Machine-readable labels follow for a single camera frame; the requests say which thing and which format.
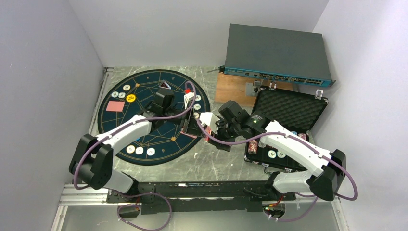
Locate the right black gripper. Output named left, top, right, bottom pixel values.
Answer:
left=208, top=115, right=241, bottom=152

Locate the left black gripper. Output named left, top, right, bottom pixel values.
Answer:
left=163, top=106, right=205, bottom=138

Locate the red playing card box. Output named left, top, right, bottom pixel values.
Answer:
left=204, top=126, right=212, bottom=142

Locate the white chip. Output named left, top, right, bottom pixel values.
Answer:
left=135, top=147, right=144, bottom=155
left=118, top=92, right=126, bottom=99

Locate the card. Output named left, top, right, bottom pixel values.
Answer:
left=105, top=101, right=125, bottom=112
left=180, top=131, right=197, bottom=139

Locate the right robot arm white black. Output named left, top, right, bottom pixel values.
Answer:
left=196, top=101, right=355, bottom=201

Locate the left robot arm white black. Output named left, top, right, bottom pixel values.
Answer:
left=69, top=85, right=197, bottom=202

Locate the red chip roll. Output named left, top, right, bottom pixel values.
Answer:
left=247, top=140, right=258, bottom=154

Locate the wooden board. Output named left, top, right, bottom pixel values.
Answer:
left=214, top=73, right=294, bottom=107

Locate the triangular red black marker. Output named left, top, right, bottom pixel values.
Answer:
left=159, top=80, right=172, bottom=90

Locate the black poker chip case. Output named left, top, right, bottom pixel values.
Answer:
left=244, top=89, right=329, bottom=172

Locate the yellow round blind button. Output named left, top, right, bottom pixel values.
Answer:
left=126, top=94, right=136, bottom=103

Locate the round dark blue poker mat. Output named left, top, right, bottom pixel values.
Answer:
left=97, top=69, right=211, bottom=166

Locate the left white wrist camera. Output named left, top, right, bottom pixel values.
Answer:
left=184, top=88, right=194, bottom=109

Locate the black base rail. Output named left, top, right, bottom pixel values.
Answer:
left=106, top=180, right=295, bottom=215

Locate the grey network switch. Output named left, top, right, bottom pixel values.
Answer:
left=219, top=24, right=336, bottom=87

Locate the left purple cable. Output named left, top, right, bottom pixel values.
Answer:
left=73, top=81, right=173, bottom=231

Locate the purple cable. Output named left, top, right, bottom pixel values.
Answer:
left=195, top=118, right=358, bottom=223
left=73, top=81, right=173, bottom=231

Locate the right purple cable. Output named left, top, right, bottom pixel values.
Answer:
left=195, top=118, right=358, bottom=223

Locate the aluminium frame rail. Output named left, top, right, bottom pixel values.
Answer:
left=51, top=67, right=114, bottom=231

